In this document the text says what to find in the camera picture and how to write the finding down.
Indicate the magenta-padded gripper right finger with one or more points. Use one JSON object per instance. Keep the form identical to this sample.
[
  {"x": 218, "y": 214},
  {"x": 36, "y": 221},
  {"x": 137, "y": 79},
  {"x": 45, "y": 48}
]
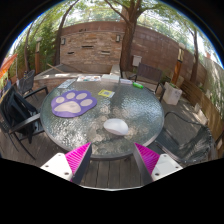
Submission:
[{"x": 148, "y": 158}]

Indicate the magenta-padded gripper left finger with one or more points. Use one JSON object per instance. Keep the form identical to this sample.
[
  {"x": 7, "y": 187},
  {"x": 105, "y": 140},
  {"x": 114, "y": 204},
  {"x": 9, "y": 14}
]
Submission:
[{"x": 78, "y": 158}]

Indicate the white computer mouse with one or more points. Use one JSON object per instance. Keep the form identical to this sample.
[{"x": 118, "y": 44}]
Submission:
[{"x": 115, "y": 127}]

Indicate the purple paw-shaped mouse pad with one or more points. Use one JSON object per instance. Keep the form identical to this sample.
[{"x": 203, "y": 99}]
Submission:
[{"x": 71, "y": 104}]

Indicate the white square planter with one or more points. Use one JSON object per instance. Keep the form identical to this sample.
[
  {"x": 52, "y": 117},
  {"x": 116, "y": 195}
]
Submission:
[{"x": 172, "y": 95}]

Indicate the yellow square card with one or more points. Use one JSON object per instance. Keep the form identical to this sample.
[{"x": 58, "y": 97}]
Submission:
[{"x": 106, "y": 93}]

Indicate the green plastic bottle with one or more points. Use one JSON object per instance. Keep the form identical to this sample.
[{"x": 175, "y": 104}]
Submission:
[{"x": 138, "y": 85}]

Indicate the black patio armchair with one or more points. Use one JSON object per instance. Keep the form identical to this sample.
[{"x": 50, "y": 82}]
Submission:
[{"x": 18, "y": 115}]

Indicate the white licence plate sign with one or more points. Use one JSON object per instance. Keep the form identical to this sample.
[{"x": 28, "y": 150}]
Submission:
[{"x": 67, "y": 83}]

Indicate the small white booklet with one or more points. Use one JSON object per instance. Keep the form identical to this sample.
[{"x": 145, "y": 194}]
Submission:
[{"x": 126, "y": 81}]

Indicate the colourful printed sheet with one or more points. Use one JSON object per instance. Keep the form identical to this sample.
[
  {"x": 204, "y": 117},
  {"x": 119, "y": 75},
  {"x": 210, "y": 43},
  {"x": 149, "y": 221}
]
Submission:
[{"x": 88, "y": 78}]

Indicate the dark slatted patio chair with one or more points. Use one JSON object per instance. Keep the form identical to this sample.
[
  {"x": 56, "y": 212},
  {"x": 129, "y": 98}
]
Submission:
[{"x": 149, "y": 72}]

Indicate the white flat box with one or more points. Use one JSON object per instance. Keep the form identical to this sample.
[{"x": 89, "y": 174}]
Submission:
[{"x": 110, "y": 78}]

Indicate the thin leaning tree trunk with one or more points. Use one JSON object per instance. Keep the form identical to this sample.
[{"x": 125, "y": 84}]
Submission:
[{"x": 59, "y": 43}]

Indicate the thick tree trunk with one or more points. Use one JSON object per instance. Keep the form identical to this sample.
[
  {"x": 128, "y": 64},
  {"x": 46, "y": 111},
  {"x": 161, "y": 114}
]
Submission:
[{"x": 128, "y": 43}]

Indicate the orange umbrella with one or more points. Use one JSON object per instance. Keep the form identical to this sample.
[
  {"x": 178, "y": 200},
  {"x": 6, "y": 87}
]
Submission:
[{"x": 7, "y": 65}]

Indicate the white wall box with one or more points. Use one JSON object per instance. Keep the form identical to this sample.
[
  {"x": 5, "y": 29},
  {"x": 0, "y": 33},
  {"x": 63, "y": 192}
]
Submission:
[{"x": 137, "y": 60}]

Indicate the black wall lamp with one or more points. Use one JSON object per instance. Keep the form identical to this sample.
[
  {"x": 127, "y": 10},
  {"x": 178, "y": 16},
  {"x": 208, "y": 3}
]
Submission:
[
  {"x": 118, "y": 38},
  {"x": 63, "y": 41}
]

